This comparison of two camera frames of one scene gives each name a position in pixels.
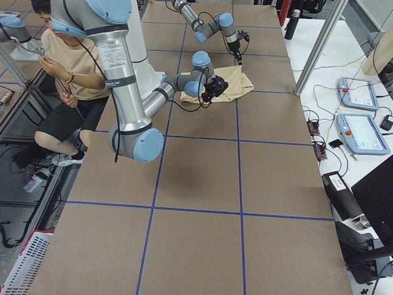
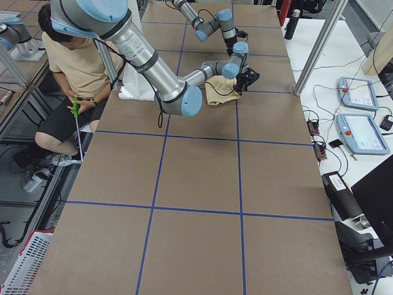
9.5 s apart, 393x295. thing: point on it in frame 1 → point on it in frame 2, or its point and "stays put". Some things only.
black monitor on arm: (374, 193) stays put
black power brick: (386, 124) stays put
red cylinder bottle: (284, 11) stays put
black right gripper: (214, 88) → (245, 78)
